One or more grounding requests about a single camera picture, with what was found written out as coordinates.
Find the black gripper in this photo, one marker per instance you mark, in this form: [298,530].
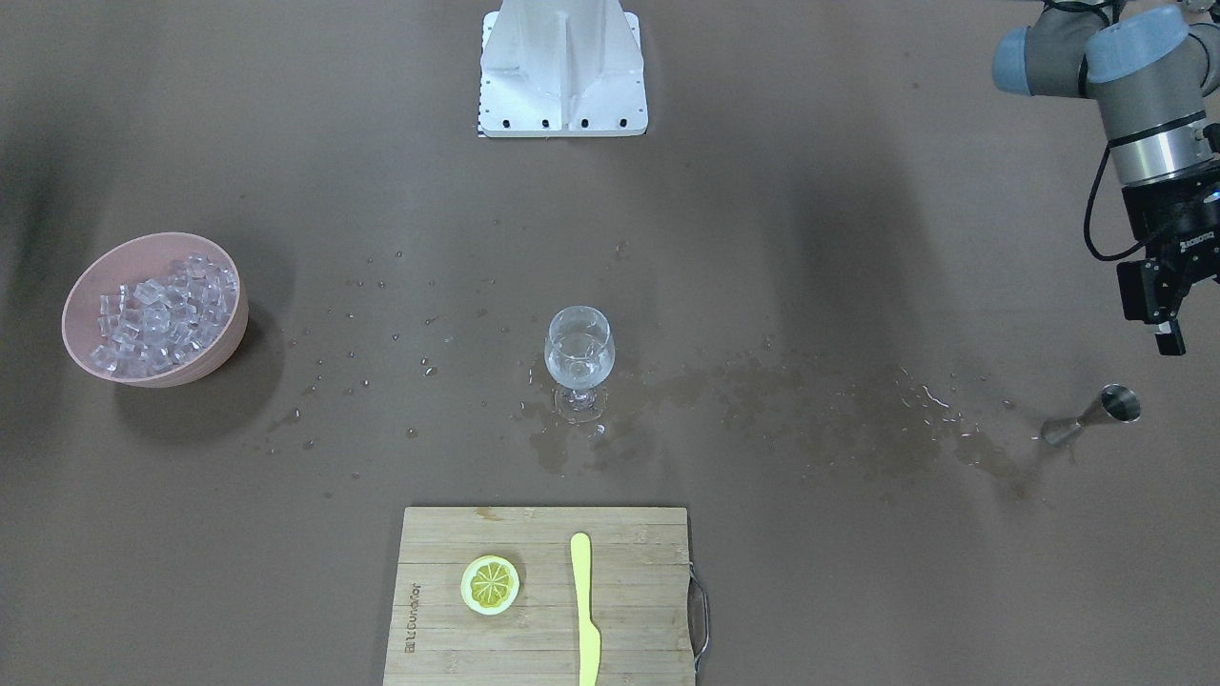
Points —
[1180,227]

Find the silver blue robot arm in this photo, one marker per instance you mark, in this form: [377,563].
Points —
[1150,75]

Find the clear wine glass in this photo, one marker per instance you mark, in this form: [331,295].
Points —
[579,353]

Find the pink bowl of ice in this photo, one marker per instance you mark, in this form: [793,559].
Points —
[159,311]

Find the yellow plastic knife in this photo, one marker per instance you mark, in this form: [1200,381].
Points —
[588,635]

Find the yellow lemon slice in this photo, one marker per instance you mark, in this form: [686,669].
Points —
[489,585]

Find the bamboo cutting board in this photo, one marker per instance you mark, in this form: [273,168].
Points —
[641,581]

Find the white pedestal column base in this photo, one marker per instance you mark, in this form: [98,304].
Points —
[561,69]

